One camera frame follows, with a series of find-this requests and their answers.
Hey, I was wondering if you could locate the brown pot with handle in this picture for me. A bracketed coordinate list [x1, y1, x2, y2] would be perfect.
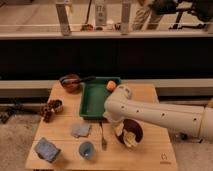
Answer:
[59, 74, 95, 93]

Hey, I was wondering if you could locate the dark red plate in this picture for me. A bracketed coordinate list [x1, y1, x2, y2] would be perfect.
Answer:
[115, 119, 143, 145]

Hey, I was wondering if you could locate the person in background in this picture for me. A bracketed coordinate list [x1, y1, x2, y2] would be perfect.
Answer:
[130, 0, 168, 32]

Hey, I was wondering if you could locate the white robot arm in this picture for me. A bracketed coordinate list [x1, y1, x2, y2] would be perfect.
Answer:
[104, 84, 213, 142]

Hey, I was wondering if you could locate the orange ball fruit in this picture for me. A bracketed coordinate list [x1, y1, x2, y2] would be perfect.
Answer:
[106, 80, 117, 91]

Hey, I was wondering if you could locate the grey blue cloth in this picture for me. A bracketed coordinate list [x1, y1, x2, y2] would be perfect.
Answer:
[71, 123, 91, 138]

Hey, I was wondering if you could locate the small metal can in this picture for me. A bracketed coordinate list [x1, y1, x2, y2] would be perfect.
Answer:
[53, 99, 63, 113]

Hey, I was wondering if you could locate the blue sponge block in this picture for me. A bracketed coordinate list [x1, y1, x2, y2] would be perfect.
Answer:
[34, 137, 61, 163]

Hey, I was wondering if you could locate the blue plastic cup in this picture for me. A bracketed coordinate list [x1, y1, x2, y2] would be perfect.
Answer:
[79, 141, 95, 160]

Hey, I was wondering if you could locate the green plastic tray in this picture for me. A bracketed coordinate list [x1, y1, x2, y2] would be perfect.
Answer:
[79, 77, 121, 120]

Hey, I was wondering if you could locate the metal fork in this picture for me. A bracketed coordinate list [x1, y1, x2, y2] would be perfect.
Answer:
[99, 122, 107, 151]

